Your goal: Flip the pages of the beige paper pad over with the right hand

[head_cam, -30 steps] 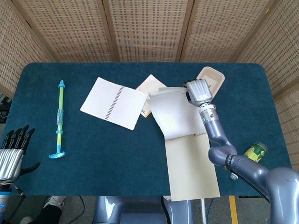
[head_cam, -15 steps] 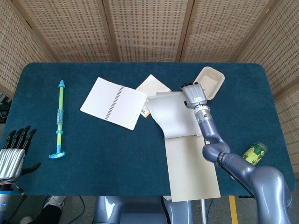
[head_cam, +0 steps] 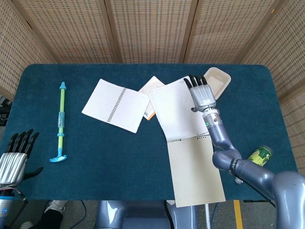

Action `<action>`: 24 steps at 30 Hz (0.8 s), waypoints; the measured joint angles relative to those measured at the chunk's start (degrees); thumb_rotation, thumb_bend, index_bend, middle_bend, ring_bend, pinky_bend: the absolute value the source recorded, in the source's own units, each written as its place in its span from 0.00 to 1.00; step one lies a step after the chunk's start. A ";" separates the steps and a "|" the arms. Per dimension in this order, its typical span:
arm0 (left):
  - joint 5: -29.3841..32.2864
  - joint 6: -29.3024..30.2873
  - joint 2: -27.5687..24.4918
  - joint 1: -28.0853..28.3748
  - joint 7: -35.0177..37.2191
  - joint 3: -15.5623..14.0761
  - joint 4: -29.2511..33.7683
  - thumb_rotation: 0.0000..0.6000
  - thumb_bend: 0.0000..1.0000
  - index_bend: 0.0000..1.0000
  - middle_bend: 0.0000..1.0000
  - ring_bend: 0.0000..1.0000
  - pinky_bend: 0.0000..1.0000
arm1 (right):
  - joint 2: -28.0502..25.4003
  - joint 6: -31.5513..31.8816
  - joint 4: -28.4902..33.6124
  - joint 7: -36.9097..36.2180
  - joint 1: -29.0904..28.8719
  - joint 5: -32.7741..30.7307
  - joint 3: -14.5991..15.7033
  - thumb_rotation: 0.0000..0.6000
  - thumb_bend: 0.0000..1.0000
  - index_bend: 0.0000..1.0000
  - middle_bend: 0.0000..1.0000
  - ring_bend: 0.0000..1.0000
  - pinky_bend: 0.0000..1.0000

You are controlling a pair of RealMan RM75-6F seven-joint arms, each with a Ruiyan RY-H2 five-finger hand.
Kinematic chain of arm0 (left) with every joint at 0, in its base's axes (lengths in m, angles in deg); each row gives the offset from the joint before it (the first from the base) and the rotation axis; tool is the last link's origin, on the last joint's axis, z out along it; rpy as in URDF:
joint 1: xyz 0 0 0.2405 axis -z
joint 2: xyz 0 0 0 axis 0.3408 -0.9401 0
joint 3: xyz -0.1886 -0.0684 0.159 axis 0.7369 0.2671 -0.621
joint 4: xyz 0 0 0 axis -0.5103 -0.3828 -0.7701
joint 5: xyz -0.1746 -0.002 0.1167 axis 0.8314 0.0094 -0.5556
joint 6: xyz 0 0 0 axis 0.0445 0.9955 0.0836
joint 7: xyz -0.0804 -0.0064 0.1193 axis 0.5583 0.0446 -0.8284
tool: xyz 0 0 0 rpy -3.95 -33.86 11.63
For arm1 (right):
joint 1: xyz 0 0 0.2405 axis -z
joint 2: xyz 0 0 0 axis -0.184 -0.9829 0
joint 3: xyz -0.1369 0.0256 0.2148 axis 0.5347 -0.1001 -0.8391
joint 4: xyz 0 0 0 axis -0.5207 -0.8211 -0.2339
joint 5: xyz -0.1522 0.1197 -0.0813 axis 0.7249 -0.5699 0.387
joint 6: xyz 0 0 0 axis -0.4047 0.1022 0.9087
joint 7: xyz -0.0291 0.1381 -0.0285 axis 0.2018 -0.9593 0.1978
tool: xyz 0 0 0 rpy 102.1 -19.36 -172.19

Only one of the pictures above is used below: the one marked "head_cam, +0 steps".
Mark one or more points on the beige food container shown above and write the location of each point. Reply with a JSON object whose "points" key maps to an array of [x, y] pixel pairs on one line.
{"points": [[220, 81]]}

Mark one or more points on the green blue toy pump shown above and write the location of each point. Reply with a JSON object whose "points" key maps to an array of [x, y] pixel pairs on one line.
{"points": [[62, 107]]}

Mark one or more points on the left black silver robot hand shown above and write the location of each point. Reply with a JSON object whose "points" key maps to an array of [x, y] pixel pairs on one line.
{"points": [[12, 167]]}

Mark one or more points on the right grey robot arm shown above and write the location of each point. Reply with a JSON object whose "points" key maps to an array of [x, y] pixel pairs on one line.
{"points": [[286, 188]]}

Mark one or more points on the white pole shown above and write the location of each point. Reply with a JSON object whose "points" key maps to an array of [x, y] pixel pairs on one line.
{"points": [[207, 215]]}

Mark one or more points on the black trouser leg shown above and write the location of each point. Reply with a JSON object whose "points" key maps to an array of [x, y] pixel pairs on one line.
{"points": [[48, 220]]}

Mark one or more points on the black equipment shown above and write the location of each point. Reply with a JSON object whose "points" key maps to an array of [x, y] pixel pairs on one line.
{"points": [[4, 112]]}

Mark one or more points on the blue felt table cover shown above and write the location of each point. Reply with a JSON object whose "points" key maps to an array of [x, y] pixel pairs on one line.
{"points": [[119, 162]]}

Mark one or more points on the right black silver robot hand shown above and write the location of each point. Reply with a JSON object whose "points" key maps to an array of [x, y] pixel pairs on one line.
{"points": [[202, 95]]}

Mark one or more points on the white spiral notebook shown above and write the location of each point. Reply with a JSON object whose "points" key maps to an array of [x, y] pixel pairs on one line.
{"points": [[133, 109]]}

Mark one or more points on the green label plastic bottle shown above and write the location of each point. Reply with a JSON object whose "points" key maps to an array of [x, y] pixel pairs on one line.
{"points": [[261, 155]]}

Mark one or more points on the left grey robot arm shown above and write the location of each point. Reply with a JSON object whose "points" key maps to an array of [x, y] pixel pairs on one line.
{"points": [[4, 207]]}

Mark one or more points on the white sneaker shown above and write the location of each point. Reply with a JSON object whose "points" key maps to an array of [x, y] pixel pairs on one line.
{"points": [[26, 225], [56, 205]]}

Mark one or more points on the woven bamboo folding screen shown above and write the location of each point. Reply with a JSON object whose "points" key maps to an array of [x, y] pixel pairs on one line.
{"points": [[152, 28]]}

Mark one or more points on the tan notepad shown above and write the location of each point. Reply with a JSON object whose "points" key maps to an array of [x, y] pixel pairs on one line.
{"points": [[181, 112]]}

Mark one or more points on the orange-edged notepad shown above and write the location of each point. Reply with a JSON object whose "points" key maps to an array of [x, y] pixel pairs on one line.
{"points": [[152, 83]]}

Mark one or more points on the grey-blue robot torso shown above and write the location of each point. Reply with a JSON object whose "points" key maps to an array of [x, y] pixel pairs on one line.
{"points": [[143, 214]]}

